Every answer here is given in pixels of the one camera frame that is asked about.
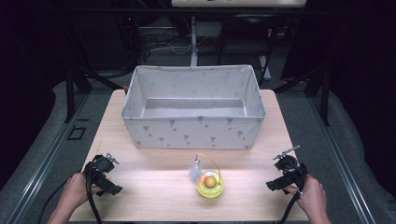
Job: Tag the white fabric storage box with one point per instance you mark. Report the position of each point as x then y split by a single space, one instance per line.
193 134

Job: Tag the white desk leg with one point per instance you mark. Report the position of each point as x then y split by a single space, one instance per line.
194 40

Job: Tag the black chair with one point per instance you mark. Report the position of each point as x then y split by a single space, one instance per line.
246 34

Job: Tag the yellow feather cat toy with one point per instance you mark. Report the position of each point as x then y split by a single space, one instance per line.
210 189

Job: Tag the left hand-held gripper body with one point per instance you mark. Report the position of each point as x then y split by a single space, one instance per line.
104 183

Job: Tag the person's left hand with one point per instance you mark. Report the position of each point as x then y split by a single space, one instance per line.
73 189

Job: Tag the black metal stand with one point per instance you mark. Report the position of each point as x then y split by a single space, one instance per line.
70 93
325 93

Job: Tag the metal floor rail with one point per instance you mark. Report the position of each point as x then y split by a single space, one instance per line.
342 161
43 165

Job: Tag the black tape strip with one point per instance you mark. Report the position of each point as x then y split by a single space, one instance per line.
82 119

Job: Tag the black tape square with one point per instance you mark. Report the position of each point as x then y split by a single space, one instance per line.
69 133

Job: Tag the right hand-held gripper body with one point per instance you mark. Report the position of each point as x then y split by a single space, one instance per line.
291 172

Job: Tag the person's right hand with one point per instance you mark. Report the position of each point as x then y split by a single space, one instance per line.
311 196

